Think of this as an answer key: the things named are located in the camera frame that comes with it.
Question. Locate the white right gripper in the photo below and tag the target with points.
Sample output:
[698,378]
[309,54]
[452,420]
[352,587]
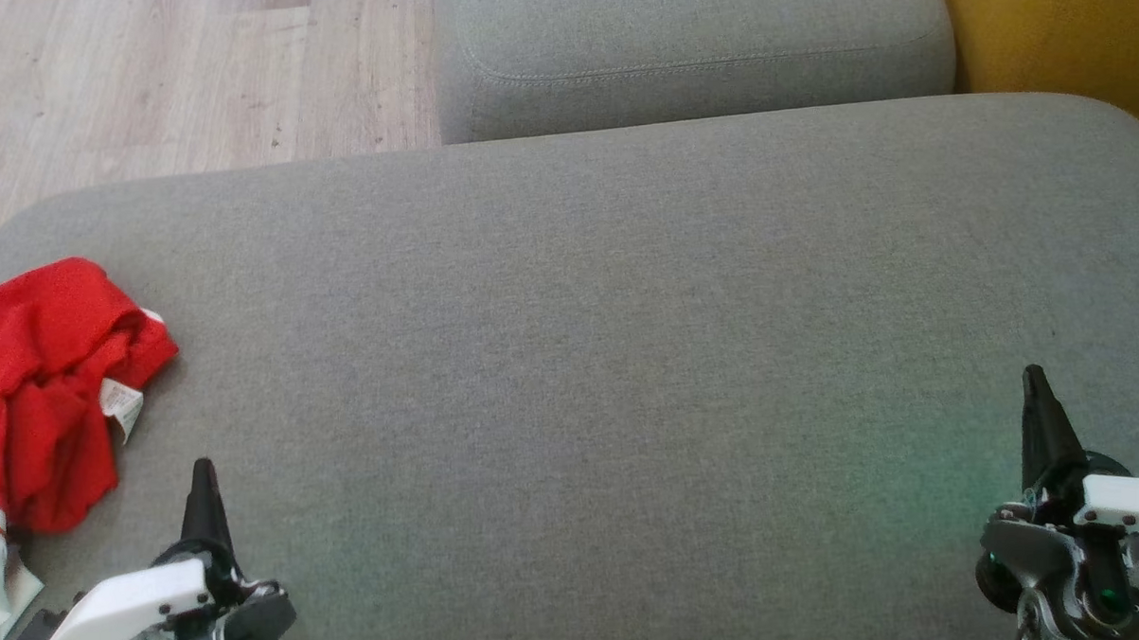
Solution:
[1130,504]

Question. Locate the red white basketball jersey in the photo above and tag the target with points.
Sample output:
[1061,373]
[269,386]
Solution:
[53,461]

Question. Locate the yellow sofa back cushion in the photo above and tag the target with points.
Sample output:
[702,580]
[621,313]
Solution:
[1061,28]

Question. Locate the large grey sofa seat cushion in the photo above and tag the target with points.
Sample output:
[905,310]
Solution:
[569,310]

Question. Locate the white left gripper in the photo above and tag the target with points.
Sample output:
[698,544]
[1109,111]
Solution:
[125,601]

